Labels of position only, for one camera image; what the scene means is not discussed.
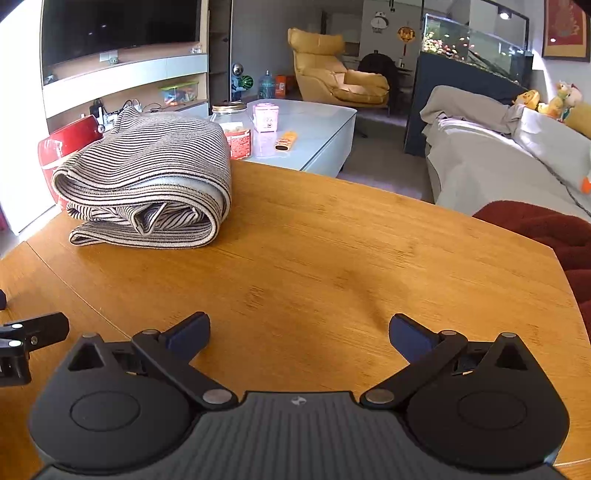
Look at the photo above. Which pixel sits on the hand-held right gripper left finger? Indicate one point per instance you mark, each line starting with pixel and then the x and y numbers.
pixel 187 337

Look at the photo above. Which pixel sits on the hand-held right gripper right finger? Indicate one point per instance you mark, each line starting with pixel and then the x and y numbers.
pixel 411 339

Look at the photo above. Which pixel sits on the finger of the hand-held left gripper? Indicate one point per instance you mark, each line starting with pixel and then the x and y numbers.
pixel 41 328

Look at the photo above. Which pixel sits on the black white striped garment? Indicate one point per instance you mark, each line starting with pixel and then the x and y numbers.
pixel 152 175

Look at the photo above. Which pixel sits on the red mini fridge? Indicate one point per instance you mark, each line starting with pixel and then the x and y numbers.
pixel 64 147

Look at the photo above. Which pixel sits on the grey sofa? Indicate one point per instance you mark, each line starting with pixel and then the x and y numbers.
pixel 489 161

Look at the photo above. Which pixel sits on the glass jar with red label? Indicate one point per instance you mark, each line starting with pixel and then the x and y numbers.
pixel 238 138

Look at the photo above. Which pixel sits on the orange snack packet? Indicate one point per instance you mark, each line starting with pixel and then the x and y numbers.
pixel 286 141

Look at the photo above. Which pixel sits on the pink box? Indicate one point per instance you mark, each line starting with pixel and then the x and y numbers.
pixel 266 117

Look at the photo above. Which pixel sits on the white goose plush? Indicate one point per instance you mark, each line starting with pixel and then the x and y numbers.
pixel 586 185

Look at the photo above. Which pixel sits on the white coffee table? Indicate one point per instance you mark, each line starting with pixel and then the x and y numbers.
pixel 318 124

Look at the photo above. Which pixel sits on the grey blanket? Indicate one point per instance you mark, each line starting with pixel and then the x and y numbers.
pixel 466 108

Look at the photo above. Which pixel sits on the clear storage box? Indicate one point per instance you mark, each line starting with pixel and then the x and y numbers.
pixel 179 94

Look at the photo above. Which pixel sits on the watermelon pattern ball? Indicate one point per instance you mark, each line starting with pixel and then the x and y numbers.
pixel 247 83

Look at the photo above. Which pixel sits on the blue water bottle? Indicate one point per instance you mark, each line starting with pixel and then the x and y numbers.
pixel 267 86

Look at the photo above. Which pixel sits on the white wooden television cabinet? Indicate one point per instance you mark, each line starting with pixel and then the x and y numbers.
pixel 138 76

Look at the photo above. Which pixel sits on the silver ball figure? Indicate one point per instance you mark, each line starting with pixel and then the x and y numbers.
pixel 237 76

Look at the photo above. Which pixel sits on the yellow plush toy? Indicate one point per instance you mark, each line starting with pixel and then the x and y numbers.
pixel 527 100

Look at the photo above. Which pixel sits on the orange box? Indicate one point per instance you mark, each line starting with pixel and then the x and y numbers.
pixel 285 86

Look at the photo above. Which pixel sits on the black chair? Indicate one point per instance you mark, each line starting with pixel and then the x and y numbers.
pixel 378 71

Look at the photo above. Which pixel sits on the small yellow cushion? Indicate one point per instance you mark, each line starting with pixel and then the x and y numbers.
pixel 581 123

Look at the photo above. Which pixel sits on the small white device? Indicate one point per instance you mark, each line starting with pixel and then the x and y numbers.
pixel 109 57

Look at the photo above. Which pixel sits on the plush doll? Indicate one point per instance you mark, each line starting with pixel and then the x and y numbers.
pixel 561 101

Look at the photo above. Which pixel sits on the yellow armchair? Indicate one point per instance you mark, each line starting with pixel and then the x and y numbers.
pixel 323 69

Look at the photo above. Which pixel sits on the glass fish tank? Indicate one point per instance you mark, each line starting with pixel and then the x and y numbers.
pixel 466 44

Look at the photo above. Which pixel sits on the red hanging ornament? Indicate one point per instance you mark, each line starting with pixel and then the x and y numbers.
pixel 406 34

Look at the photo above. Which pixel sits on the black television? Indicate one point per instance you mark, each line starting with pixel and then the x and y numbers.
pixel 120 27

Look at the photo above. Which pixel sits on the small red framed picture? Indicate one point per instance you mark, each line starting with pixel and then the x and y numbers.
pixel 565 27

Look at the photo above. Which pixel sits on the white wall clock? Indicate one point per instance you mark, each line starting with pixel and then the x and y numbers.
pixel 379 21

